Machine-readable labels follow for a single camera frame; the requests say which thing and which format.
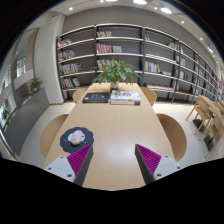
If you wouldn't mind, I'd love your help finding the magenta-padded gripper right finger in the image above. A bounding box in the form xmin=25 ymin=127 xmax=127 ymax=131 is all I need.
xmin=134 ymin=143 xmax=184 ymax=185

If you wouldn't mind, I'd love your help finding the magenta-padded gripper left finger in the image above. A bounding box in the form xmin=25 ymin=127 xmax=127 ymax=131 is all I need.
xmin=44 ymin=143 xmax=94 ymax=187

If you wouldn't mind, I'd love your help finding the pale pink computer mouse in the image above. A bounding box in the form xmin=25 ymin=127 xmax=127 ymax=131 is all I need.
xmin=70 ymin=129 xmax=85 ymax=146

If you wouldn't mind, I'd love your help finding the dark cloud-shaped mouse pad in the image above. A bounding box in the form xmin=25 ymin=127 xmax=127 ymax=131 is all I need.
xmin=59 ymin=126 xmax=95 ymax=155

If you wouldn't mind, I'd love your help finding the group of light wooden chairs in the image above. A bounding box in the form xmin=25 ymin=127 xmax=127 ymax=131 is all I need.
xmin=185 ymin=94 xmax=224 ymax=158

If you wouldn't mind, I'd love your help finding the white book with dark spine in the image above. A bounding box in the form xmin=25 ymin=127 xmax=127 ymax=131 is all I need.
xmin=110 ymin=99 xmax=141 ymax=107

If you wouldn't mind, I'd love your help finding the black hardcover book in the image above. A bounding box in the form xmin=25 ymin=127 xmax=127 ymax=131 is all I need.
xmin=81 ymin=92 xmax=111 ymax=104

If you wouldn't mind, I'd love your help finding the white illustrated book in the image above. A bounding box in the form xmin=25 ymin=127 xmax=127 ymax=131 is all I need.
xmin=110 ymin=89 xmax=142 ymax=103

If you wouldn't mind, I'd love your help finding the small potted plant on ledge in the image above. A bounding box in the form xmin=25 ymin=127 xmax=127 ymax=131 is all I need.
xmin=29 ymin=77 xmax=44 ymax=94

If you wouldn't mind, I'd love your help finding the green potted plant, white pot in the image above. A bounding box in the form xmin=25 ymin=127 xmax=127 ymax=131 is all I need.
xmin=91 ymin=59 xmax=143 ymax=90

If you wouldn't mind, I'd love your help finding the grey bookshelf unit with books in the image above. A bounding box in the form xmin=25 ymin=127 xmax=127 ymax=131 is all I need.
xmin=55 ymin=22 xmax=224 ymax=104

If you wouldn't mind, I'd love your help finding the group of ceiling lights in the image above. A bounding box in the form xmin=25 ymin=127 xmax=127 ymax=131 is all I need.
xmin=68 ymin=0 xmax=216 ymax=54

